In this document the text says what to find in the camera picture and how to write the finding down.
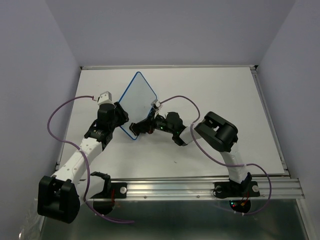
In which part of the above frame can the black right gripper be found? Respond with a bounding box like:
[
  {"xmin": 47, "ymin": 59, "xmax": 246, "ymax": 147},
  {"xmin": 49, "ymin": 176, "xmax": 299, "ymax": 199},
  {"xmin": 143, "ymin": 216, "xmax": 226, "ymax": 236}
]
[{"xmin": 134, "ymin": 111, "xmax": 175, "ymax": 136}]

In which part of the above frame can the black whiteboard eraser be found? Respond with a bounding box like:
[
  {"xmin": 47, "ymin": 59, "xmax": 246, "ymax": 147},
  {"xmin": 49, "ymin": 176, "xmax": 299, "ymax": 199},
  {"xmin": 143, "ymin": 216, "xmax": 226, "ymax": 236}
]
[{"xmin": 129, "ymin": 122, "xmax": 140, "ymax": 137}]

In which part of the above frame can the blue-edged small whiteboard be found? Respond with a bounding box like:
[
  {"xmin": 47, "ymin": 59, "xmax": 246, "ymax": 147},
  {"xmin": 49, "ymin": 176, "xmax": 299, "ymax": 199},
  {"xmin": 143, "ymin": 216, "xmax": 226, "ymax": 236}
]
[{"xmin": 118, "ymin": 71, "xmax": 158, "ymax": 140}]

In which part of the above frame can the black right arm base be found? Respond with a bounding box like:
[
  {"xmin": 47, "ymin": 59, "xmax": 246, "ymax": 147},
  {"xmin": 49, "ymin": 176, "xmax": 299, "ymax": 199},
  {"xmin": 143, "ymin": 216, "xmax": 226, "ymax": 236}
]
[{"xmin": 212, "ymin": 173, "xmax": 261, "ymax": 215}]

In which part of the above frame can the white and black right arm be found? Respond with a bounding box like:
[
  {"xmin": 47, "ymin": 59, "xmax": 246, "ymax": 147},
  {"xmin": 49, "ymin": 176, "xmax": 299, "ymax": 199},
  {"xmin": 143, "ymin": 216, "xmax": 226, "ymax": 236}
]
[{"xmin": 129, "ymin": 111, "xmax": 248, "ymax": 195}]

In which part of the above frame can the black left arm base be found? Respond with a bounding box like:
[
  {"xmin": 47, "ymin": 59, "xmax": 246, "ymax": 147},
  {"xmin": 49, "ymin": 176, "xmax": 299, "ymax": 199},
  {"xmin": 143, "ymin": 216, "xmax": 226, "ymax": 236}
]
[{"xmin": 86, "ymin": 171, "xmax": 128, "ymax": 216}]

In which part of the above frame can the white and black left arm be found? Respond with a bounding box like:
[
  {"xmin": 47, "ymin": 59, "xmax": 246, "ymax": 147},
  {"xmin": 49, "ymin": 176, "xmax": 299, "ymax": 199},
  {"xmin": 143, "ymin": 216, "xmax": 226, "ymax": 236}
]
[{"xmin": 37, "ymin": 102, "xmax": 129, "ymax": 224}]

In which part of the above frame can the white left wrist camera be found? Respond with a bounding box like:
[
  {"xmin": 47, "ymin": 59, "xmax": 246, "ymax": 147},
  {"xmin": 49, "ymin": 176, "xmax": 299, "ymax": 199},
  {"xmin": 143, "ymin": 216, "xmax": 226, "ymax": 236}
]
[{"xmin": 93, "ymin": 91, "xmax": 114, "ymax": 106}]

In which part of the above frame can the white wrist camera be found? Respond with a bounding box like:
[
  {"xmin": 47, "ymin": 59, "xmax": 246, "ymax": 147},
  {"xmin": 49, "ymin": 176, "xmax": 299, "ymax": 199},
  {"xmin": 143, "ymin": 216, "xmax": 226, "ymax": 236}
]
[
  {"xmin": 93, "ymin": 91, "xmax": 114, "ymax": 106},
  {"xmin": 150, "ymin": 99, "xmax": 162, "ymax": 118}
]

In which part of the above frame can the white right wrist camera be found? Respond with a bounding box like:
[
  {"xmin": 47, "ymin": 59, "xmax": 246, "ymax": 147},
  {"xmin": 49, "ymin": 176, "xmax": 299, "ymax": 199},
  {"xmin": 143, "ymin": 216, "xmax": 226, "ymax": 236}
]
[{"xmin": 150, "ymin": 99, "xmax": 162, "ymax": 118}]

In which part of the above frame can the white table edge rail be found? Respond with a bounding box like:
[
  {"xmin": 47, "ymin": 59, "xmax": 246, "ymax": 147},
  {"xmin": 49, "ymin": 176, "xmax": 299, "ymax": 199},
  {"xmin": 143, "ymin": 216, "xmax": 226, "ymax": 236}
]
[{"xmin": 80, "ymin": 64, "xmax": 258, "ymax": 71}]

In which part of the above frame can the aluminium front mounting rail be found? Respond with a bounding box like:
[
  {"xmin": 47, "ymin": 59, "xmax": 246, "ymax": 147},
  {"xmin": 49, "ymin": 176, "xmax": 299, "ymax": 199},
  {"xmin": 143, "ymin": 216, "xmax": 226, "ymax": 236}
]
[{"xmin": 41, "ymin": 177, "xmax": 306, "ymax": 201}]

